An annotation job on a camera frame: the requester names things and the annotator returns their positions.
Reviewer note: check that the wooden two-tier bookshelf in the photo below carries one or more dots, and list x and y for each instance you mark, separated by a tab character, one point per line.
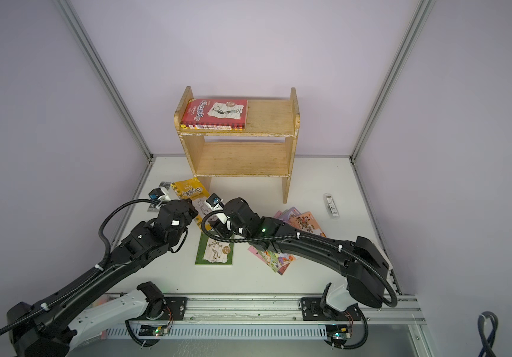
265	148

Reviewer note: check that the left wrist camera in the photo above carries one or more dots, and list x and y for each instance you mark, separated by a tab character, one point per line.
159	195

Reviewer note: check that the green pink bottom comic book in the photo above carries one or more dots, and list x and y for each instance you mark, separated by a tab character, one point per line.
277	262

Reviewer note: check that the white slotted cable duct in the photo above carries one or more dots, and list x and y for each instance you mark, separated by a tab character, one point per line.
290	332

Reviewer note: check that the orange Chinese comic book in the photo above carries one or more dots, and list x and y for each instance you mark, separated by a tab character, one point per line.
307	222

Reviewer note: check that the controller circuit board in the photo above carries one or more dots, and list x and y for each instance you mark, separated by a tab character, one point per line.
338	332
146	331

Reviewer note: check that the red wimpy kid book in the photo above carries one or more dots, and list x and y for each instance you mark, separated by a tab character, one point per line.
215	112

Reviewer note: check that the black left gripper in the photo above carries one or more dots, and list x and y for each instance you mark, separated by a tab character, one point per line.
190	207

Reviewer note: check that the yellow green-edged wimpy kid book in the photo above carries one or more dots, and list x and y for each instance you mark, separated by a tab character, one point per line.
194	190

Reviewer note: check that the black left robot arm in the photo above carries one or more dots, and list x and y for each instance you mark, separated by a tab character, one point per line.
43	328

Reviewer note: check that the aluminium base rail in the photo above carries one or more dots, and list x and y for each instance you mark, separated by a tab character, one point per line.
285	309

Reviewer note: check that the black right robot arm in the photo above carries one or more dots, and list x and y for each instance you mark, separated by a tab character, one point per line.
360	262

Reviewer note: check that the right controller circuit board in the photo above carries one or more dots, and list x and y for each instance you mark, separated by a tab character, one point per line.
338	332

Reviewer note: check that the grey metal ruler strip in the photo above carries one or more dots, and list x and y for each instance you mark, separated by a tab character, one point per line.
166	184

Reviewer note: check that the green wimpy kid book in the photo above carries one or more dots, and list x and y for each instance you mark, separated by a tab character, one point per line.
211	252

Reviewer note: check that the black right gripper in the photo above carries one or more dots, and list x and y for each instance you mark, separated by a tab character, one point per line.
221	227

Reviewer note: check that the left controller circuit board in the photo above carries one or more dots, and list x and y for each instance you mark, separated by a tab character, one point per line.
146	331

